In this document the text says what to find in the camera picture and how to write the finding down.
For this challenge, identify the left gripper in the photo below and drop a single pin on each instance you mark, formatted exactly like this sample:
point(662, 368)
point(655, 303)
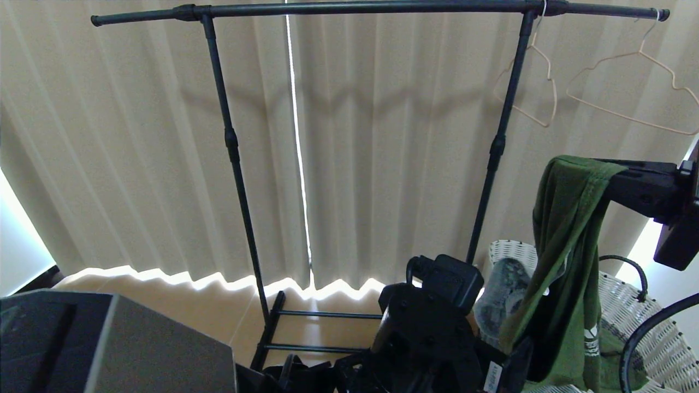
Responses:
point(513, 365)

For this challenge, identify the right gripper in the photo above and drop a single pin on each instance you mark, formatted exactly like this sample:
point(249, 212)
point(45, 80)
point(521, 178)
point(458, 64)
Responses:
point(688, 240)

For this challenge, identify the green long-sleeved shirt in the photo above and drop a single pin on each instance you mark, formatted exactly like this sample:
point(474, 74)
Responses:
point(568, 218)

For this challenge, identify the pink clothes hanger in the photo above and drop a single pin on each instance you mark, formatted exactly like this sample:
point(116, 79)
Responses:
point(554, 87)
point(628, 115)

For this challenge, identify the white laundry basket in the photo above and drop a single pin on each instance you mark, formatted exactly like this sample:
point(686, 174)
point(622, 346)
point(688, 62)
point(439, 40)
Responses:
point(655, 349)

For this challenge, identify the black clothes rack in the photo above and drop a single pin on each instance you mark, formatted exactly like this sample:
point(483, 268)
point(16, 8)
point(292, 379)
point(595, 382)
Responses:
point(235, 147)

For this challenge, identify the pale grey garment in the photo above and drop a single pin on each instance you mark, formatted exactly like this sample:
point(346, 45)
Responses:
point(502, 295)

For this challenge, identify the beige curtain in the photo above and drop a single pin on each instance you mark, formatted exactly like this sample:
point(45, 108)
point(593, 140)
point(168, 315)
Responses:
point(136, 136)

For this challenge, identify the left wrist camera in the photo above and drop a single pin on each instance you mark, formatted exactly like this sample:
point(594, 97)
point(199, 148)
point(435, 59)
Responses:
point(450, 281)

